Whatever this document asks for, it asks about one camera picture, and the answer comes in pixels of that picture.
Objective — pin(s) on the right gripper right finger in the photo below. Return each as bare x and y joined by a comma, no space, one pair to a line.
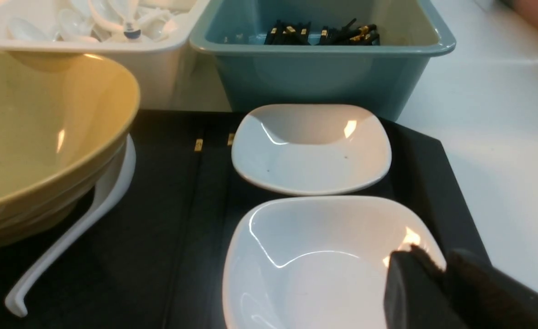
486,298

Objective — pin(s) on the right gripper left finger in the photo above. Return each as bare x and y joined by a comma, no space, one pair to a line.
414,297

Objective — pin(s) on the white square dish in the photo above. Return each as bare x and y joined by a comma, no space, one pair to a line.
317,262
311,149

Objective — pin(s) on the white soup spoon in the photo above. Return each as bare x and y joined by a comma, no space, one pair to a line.
109,190

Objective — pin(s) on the yellow noodle bowl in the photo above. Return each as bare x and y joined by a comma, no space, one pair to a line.
64,118

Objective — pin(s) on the teal chopstick bin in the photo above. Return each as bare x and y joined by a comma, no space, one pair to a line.
378,78

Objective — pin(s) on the black serving tray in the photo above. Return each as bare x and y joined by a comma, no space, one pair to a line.
156,260

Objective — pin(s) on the pile of black chopsticks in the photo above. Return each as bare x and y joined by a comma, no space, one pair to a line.
303,34

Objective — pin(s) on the white spoon bin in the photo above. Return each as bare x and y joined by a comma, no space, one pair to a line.
160,68

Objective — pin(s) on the pile of white spoons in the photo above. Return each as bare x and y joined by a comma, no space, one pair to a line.
105,21

